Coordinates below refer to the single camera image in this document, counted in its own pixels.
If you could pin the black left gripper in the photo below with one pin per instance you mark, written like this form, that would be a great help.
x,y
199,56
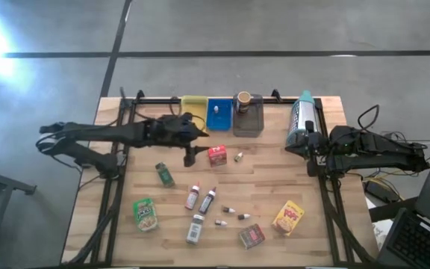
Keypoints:
x,y
174,130

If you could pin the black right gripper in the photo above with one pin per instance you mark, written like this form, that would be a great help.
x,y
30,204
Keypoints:
x,y
316,147

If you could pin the red Froot Loops box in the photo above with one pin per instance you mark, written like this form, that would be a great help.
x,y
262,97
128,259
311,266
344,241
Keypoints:
x,y
217,155

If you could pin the green-label oregano jar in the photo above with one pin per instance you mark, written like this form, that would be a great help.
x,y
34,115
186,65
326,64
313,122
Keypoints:
x,y
165,174

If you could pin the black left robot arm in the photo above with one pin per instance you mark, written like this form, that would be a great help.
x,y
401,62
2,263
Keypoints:
x,y
125,131

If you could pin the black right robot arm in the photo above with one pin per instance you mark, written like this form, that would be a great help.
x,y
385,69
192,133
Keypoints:
x,y
386,149

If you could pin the blue plastic bin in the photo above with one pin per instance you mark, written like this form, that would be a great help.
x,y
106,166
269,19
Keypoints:
x,y
220,121

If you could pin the yellow plastic bin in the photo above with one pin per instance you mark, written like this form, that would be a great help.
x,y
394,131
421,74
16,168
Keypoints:
x,y
194,106

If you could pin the teal-framed metal box grater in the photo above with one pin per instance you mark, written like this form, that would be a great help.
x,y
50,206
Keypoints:
x,y
304,112

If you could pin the red-label extract bottle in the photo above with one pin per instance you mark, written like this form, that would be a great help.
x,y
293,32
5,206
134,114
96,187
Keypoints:
x,y
192,197

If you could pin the purple-label dark extract bottle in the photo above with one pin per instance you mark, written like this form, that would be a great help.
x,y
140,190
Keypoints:
x,y
207,201

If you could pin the grey translucent plastic bin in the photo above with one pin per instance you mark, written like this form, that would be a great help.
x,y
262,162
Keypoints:
x,y
250,125

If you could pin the yellow Corn Pops box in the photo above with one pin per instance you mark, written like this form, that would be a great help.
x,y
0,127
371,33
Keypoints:
x,y
288,218

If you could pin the gold-lidded jar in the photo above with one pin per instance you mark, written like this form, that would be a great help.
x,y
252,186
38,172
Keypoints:
x,y
243,101

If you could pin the black table clamp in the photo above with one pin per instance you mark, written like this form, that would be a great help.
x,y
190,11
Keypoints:
x,y
139,93
274,93

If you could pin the black power brick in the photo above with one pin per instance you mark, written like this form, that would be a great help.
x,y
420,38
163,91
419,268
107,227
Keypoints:
x,y
377,190

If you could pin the white-label bagel seasoning jar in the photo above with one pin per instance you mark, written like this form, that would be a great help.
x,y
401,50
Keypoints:
x,y
195,229

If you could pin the green Apple Jacks box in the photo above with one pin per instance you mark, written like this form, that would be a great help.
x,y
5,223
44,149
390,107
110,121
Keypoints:
x,y
145,214

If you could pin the gold spice tin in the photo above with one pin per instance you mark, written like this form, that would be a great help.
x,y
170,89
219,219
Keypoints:
x,y
251,236

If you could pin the black support bar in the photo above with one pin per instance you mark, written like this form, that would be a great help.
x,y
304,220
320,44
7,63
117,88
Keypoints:
x,y
390,211

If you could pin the white paper sheet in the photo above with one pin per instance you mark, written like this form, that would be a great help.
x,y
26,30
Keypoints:
x,y
381,231

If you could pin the dark grey open laptop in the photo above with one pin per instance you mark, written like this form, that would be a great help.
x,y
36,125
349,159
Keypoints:
x,y
416,243

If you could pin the black table base frame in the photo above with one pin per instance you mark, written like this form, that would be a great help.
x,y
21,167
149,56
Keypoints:
x,y
155,100

